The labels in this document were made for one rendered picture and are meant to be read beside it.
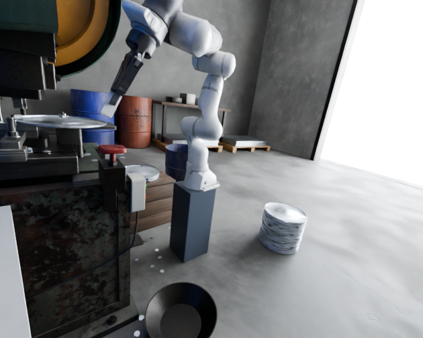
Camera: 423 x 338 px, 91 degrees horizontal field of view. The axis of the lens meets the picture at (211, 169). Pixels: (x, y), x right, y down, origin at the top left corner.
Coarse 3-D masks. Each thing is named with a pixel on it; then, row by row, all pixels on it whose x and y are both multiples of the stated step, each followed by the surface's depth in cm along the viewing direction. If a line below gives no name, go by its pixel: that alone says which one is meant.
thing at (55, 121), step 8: (16, 120) 70; (24, 120) 71; (32, 120) 73; (40, 120) 75; (48, 120) 74; (56, 120) 76; (64, 120) 78; (72, 120) 80; (80, 120) 83; (88, 120) 89; (96, 120) 91
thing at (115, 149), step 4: (100, 148) 57; (104, 148) 57; (108, 148) 58; (112, 148) 58; (116, 148) 59; (120, 148) 60; (124, 148) 60; (100, 152) 58; (104, 152) 57; (108, 152) 58; (112, 152) 58; (116, 152) 59; (120, 152) 59; (124, 152) 60; (112, 156) 61; (112, 160) 61
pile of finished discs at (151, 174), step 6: (126, 168) 155; (132, 168) 156; (138, 168) 156; (144, 168) 160; (150, 168) 161; (156, 168) 161; (144, 174) 147; (150, 174) 149; (156, 174) 150; (150, 180) 144
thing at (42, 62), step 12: (0, 60) 60; (12, 60) 61; (24, 60) 62; (36, 60) 64; (0, 72) 60; (12, 72) 62; (24, 72) 63; (36, 72) 65; (48, 72) 68; (0, 84) 61; (12, 84) 62; (24, 84) 64; (36, 84) 66; (48, 84) 69
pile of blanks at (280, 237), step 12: (264, 216) 148; (264, 228) 148; (276, 228) 138; (288, 228) 135; (300, 228) 136; (264, 240) 147; (276, 240) 139; (288, 240) 137; (300, 240) 144; (288, 252) 141
